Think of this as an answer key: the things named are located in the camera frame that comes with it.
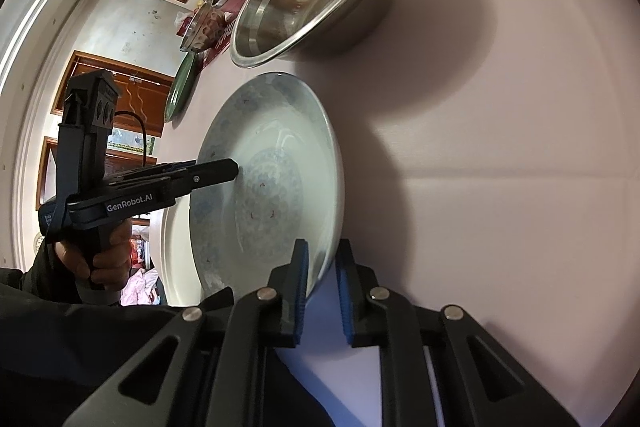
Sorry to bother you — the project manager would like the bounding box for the children's wall chart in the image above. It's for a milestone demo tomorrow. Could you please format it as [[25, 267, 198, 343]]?
[[111, 127, 151, 154]]

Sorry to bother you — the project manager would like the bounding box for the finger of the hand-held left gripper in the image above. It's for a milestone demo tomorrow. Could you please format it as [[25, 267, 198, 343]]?
[[106, 160, 199, 188], [172, 158, 240, 206]]

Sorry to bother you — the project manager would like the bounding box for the wooden door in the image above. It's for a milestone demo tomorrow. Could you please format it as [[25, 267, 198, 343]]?
[[51, 50, 176, 138]]

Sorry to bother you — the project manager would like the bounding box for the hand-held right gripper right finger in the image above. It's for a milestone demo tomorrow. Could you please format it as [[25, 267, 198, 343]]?
[[335, 239, 581, 427]]

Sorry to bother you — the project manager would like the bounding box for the pink printed tablecloth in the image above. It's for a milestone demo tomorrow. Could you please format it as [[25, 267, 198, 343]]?
[[150, 0, 640, 427]]

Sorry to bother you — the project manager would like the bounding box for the person's left forearm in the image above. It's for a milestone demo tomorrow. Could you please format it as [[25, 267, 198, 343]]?
[[0, 239, 186, 427]]

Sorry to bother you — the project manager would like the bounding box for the pink patterned steel bowl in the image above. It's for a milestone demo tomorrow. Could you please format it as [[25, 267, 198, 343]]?
[[179, 0, 226, 52]]

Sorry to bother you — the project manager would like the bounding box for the person's black jacket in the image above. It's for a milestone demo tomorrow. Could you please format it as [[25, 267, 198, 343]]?
[[265, 347, 341, 427]]

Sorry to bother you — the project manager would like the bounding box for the pink fleece cloth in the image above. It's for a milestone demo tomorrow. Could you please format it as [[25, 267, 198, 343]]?
[[120, 269, 166, 306]]

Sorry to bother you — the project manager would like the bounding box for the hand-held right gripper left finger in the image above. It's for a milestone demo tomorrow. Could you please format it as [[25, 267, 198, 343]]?
[[62, 239, 308, 427]]

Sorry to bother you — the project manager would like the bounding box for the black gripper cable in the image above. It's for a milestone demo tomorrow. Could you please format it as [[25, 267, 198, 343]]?
[[112, 111, 152, 158]]

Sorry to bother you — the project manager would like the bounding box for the green bowl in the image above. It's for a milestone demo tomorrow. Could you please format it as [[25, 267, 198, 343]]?
[[164, 49, 202, 124]]

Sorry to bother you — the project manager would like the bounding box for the person's left hand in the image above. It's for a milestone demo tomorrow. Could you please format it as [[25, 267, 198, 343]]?
[[52, 217, 136, 293]]

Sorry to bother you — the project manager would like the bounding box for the white patterned plate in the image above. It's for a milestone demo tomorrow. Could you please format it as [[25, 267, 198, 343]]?
[[189, 72, 346, 308]]

